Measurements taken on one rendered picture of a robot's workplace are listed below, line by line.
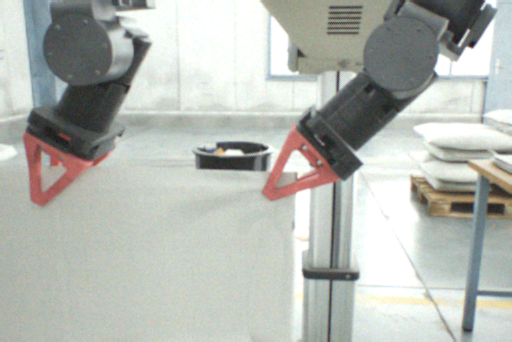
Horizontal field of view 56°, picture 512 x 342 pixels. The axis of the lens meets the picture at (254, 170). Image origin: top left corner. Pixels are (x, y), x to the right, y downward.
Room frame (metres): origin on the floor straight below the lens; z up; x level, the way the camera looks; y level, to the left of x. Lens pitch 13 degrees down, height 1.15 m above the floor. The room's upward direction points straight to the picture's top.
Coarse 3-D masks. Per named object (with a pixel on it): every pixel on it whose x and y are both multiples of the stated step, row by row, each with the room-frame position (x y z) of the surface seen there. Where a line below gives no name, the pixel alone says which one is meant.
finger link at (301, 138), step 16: (304, 112) 0.52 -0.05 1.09; (304, 128) 0.47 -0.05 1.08; (288, 144) 0.47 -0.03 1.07; (304, 144) 0.46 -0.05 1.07; (320, 144) 0.47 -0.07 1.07; (320, 160) 0.46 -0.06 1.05; (272, 176) 0.48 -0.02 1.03; (320, 176) 0.46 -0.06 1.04; (336, 176) 0.46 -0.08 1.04; (272, 192) 0.48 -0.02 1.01; (288, 192) 0.48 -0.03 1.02
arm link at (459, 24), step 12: (408, 0) 0.46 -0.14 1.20; (420, 0) 0.46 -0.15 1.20; (432, 0) 0.45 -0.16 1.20; (444, 0) 0.45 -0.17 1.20; (456, 0) 0.45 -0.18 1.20; (468, 0) 0.44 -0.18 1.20; (480, 0) 0.44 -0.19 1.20; (396, 12) 0.48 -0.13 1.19; (432, 12) 0.46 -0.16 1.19; (444, 12) 0.45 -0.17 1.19; (456, 12) 0.45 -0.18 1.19; (468, 12) 0.44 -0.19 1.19; (456, 24) 0.45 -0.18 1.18; (468, 24) 0.44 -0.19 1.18; (456, 36) 0.45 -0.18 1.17
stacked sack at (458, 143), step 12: (432, 132) 3.72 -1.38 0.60; (444, 132) 3.62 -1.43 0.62; (456, 132) 3.57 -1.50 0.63; (468, 132) 3.58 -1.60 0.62; (480, 132) 3.55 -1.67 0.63; (492, 132) 3.57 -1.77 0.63; (432, 144) 3.54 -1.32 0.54; (444, 144) 3.50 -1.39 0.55; (456, 144) 3.47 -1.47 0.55; (468, 144) 3.45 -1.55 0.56; (480, 144) 3.44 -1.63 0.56; (492, 144) 3.42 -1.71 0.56; (504, 144) 3.41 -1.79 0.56
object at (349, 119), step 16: (352, 80) 0.47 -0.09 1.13; (336, 96) 0.47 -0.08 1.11; (352, 96) 0.46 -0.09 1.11; (368, 96) 0.45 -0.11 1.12; (320, 112) 0.47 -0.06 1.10; (336, 112) 0.46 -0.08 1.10; (352, 112) 0.45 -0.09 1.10; (368, 112) 0.45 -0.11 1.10; (384, 112) 0.45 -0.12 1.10; (320, 128) 0.43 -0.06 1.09; (336, 128) 0.46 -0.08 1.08; (352, 128) 0.45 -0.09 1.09; (368, 128) 0.46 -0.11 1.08; (336, 144) 0.43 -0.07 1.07; (352, 144) 0.46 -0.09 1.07; (352, 160) 0.43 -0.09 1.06
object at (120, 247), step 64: (0, 192) 0.49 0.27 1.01; (64, 192) 0.48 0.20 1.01; (128, 192) 0.48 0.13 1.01; (192, 192) 0.49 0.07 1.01; (256, 192) 0.49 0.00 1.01; (0, 256) 0.49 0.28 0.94; (64, 256) 0.48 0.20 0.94; (128, 256) 0.48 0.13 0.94; (192, 256) 0.49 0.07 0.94; (256, 256) 0.49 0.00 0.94; (0, 320) 0.49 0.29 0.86; (64, 320) 0.48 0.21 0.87; (128, 320) 0.48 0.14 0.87; (192, 320) 0.49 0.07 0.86; (256, 320) 0.49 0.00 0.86
